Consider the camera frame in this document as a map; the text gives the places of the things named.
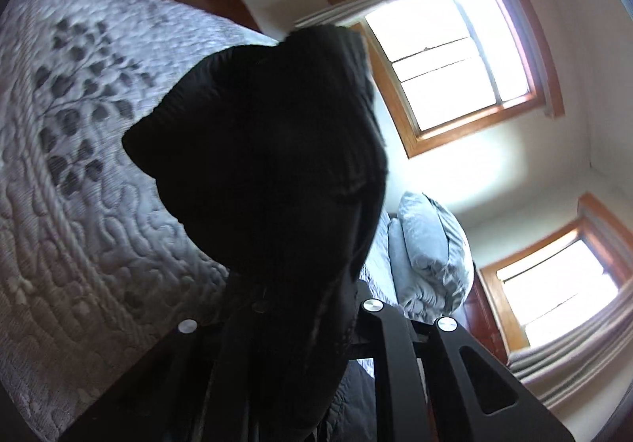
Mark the grey headboard window curtain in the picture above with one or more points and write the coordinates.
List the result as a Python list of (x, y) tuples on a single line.
[(558, 371)]

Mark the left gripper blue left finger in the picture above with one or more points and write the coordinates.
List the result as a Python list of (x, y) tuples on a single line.
[(160, 398)]

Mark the white quilted floral bedspread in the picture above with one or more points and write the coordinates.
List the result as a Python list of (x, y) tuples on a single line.
[(94, 269)]

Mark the dark wooden headboard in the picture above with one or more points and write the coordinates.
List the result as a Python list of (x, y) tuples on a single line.
[(481, 323)]

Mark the wooden framed headboard window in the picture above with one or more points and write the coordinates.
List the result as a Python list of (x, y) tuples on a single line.
[(542, 292)]

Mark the light blue bed sheet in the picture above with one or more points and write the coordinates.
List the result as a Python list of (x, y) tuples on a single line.
[(386, 267)]

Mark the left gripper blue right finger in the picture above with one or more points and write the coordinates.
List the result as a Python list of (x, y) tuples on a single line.
[(435, 382)]

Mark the black pants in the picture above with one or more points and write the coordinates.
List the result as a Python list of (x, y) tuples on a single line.
[(272, 160)]

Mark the grey folded comforter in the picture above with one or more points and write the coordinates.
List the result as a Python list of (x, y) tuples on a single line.
[(431, 259)]

